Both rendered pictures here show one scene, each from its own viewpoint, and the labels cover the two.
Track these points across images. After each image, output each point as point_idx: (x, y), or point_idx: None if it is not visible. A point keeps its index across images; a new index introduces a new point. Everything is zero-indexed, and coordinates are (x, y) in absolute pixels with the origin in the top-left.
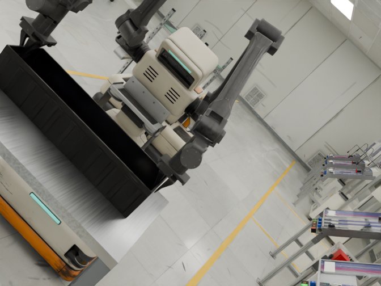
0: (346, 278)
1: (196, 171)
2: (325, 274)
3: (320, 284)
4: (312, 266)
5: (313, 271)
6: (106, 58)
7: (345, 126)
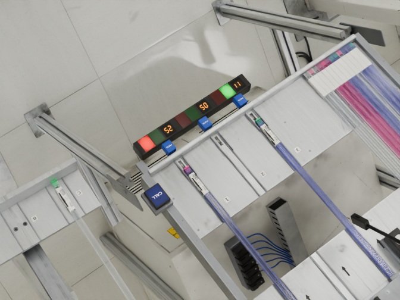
0: (324, 127)
1: None
2: (303, 88)
3: (245, 113)
4: (350, 27)
5: (343, 39)
6: None
7: None
